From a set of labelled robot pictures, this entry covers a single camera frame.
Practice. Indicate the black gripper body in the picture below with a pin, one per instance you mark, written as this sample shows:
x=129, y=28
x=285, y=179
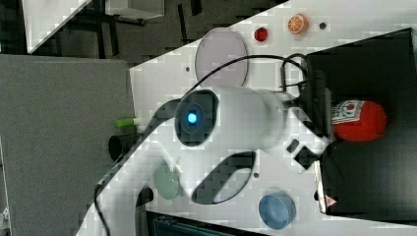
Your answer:
x=316, y=100

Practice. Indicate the red ketchup bottle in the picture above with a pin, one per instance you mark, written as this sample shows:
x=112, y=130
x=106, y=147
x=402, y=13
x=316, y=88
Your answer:
x=358, y=120

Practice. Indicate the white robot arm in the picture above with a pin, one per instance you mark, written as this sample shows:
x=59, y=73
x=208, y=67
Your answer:
x=208, y=142

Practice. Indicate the black toaster oven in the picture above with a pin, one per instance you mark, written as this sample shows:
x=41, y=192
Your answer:
x=362, y=96

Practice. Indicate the orange half slice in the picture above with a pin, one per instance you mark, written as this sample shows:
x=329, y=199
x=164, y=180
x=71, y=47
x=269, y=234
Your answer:
x=297, y=23

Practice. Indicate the red strawberry near plate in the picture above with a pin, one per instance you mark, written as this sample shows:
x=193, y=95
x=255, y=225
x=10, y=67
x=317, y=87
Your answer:
x=261, y=34

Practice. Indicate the grey oval plate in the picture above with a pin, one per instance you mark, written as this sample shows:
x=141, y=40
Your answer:
x=216, y=48

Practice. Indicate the blue bowl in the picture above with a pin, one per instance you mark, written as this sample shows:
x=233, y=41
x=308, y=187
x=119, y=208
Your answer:
x=277, y=210

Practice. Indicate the green oval colander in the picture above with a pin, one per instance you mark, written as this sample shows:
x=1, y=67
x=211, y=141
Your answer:
x=166, y=182

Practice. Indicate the blue metal frame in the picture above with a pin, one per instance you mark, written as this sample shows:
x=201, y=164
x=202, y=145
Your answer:
x=168, y=225

